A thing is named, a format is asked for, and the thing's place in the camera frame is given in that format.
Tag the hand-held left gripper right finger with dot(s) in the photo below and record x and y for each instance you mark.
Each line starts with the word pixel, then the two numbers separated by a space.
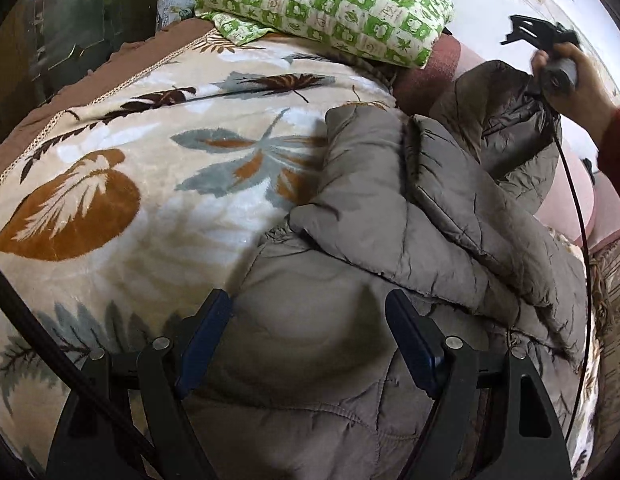
pixel 414 346

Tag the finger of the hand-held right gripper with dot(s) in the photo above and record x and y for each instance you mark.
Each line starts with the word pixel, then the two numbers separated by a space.
pixel 527 30

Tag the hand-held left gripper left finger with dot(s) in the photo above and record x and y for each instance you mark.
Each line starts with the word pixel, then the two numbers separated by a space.
pixel 206 341

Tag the grey-brown quilted jacket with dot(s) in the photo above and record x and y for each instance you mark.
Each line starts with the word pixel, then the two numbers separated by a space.
pixel 389 240

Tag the person's right forearm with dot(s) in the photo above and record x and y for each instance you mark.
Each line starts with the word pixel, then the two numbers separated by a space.
pixel 615 150

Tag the person's right hand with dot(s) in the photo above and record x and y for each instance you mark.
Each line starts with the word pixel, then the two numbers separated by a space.
pixel 592 95

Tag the beige leaf print blanket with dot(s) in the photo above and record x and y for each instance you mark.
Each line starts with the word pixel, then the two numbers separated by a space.
pixel 155 170

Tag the green checkered pillow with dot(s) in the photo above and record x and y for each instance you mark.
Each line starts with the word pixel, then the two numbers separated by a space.
pixel 335 5

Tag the striped fringed cloth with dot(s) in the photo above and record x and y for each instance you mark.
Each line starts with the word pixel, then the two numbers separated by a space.
pixel 614 310

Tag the brown frilled bed cover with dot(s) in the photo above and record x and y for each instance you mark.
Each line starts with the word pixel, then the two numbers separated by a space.
pixel 90 85

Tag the dark glass cabinet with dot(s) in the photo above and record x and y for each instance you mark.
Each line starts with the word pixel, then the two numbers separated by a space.
pixel 65 20

